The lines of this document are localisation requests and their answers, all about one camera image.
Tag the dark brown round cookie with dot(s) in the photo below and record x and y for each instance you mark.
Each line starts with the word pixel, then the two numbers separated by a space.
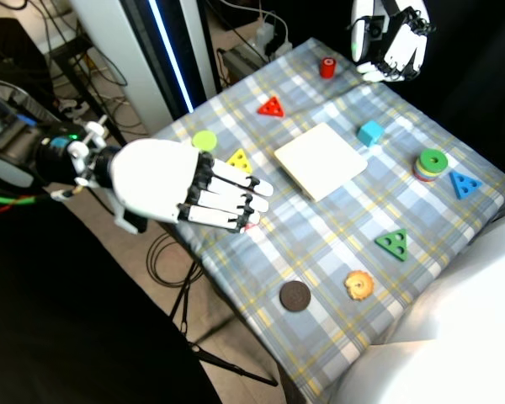
pixel 295 296

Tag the white power strip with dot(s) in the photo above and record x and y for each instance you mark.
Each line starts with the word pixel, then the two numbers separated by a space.
pixel 267 35

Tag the blue triangle block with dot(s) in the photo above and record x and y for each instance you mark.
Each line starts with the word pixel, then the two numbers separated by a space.
pixel 463 186

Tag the small white table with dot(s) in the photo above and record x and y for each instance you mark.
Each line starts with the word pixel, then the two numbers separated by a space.
pixel 320 162

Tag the black metal stand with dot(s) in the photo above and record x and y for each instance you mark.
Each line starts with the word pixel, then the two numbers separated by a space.
pixel 73 76

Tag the yellow triangle block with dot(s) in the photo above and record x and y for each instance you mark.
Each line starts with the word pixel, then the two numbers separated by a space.
pixel 240 162

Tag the tan flower biscuit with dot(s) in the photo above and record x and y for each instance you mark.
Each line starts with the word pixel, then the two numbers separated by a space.
pixel 359 285

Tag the plaid tablecloth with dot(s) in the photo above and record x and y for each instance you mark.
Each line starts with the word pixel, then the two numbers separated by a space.
pixel 311 235

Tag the lime green round cookie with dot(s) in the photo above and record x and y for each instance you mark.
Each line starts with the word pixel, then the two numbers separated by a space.
pixel 204 140

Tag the black tripod legs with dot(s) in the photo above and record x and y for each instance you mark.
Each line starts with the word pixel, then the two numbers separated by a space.
pixel 219 362

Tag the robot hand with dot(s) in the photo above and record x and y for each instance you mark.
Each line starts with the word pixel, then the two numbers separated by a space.
pixel 404 46
pixel 151 177

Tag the red triangle block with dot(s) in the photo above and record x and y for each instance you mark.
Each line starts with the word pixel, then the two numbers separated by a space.
pixel 272 108

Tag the red cylinder block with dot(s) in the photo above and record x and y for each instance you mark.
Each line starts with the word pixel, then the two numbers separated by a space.
pixel 327 68

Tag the white pillar with blue light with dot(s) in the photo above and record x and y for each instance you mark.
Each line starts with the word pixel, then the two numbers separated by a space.
pixel 118 54

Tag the grey box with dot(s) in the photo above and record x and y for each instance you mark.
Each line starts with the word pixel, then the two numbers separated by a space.
pixel 242 63

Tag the green triangle block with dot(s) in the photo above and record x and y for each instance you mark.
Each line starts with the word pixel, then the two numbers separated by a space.
pixel 393 246

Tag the large white rounded shell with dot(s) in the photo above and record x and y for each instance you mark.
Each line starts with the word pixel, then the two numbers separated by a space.
pixel 454 328

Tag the cyan cube block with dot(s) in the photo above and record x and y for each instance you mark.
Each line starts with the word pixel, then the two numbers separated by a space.
pixel 369 134

